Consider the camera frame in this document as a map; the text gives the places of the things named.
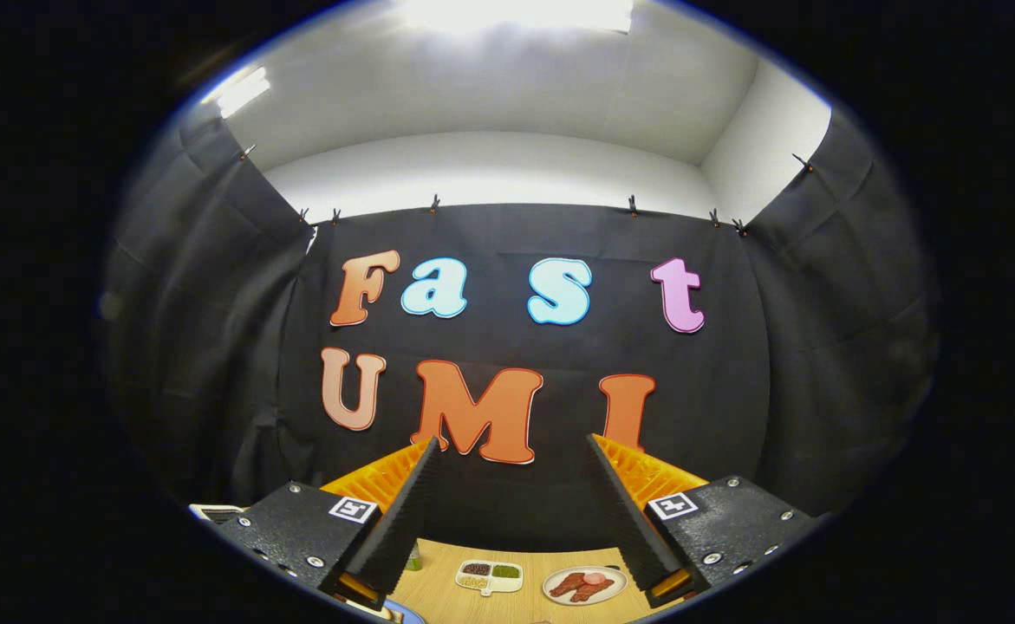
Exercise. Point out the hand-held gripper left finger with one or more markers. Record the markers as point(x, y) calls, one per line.
point(407, 511)

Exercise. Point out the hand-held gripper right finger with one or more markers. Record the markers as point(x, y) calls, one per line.
point(624, 511)

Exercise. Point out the silver green drink bottle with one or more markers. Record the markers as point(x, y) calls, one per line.
point(414, 560)

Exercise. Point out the white oval meat plate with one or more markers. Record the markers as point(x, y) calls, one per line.
point(615, 579)

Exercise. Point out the brown meat slice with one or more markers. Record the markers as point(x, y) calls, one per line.
point(566, 585)
point(592, 593)

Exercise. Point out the pile of dark red beans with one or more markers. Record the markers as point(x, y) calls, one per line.
point(476, 569)

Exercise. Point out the pile of yellow soybeans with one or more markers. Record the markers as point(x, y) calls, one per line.
point(473, 581)

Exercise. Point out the blue round plate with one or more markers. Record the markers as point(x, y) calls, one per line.
point(407, 614)

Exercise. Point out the white divided dish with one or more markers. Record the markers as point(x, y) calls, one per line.
point(490, 588)

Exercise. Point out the pile of green mung beans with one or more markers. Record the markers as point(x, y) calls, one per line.
point(505, 571)

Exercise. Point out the cream white toaster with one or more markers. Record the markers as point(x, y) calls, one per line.
point(212, 511)

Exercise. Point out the row of black cloth clips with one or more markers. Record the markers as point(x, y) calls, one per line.
point(434, 204)

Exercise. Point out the narrow ceiling light strip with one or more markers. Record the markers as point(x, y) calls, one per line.
point(243, 92)

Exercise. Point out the wide ceiling light panel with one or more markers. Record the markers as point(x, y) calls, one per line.
point(516, 13)

